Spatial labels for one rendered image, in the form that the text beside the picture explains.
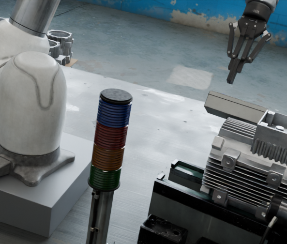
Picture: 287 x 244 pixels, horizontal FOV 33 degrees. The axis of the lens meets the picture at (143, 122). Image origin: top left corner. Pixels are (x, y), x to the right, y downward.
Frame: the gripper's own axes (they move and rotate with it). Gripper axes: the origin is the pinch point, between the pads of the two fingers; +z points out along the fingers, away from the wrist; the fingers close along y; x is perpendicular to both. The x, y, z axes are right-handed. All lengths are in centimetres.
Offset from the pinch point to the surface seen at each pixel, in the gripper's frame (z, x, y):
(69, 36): -40, 158, -150
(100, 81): 5, 52, -62
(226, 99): 9.4, -3.6, 1.8
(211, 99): 10.7, -3.5, -2.1
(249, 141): 22.3, -24.9, 14.0
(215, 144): 25.8, -27.1, 7.8
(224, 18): -214, 460, -132
